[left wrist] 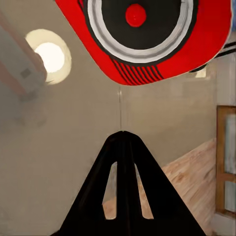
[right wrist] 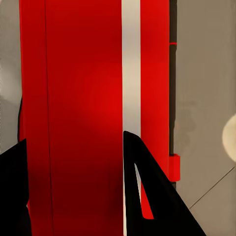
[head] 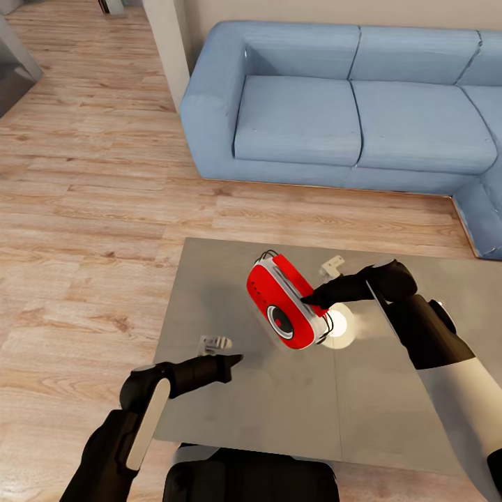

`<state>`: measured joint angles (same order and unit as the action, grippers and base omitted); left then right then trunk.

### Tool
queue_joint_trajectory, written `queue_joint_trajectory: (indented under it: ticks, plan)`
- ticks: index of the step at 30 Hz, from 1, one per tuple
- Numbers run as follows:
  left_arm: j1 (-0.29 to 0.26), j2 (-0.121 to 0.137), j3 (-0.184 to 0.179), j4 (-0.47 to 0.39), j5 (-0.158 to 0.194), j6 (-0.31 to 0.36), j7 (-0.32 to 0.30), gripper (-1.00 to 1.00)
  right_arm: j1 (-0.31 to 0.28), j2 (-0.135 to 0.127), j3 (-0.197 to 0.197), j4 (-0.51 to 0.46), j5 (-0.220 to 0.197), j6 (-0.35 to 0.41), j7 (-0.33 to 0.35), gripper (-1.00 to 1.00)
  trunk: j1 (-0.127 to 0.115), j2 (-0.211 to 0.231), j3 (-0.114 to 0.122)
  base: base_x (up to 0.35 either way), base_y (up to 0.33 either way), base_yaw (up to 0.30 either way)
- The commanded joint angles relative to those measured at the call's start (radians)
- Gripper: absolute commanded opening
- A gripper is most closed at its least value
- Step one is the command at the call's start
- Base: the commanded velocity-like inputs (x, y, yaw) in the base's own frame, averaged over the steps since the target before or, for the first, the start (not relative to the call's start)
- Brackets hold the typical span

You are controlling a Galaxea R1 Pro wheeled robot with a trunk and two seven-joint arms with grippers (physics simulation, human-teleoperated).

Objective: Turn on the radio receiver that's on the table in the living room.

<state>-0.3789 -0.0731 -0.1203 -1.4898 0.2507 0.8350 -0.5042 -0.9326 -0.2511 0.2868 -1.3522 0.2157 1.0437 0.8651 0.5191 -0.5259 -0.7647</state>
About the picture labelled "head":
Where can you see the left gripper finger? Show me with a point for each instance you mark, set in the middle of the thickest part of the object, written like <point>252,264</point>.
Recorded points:
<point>235,359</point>

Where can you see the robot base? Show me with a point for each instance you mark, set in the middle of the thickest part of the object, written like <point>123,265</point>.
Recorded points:
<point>199,473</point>

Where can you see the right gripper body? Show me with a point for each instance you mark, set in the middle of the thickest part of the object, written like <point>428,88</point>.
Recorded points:
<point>333,292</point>

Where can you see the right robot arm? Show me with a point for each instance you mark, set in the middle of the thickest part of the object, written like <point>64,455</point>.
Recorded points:
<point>465,396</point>

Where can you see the radio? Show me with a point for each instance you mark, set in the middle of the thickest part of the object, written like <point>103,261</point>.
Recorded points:
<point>277,288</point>

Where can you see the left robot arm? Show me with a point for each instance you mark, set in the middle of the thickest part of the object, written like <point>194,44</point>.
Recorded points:
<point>115,452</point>

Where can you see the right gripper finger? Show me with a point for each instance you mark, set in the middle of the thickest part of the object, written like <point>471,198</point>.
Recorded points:
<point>311,300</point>

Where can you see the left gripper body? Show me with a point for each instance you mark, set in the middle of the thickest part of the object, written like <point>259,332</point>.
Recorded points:
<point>209,369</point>

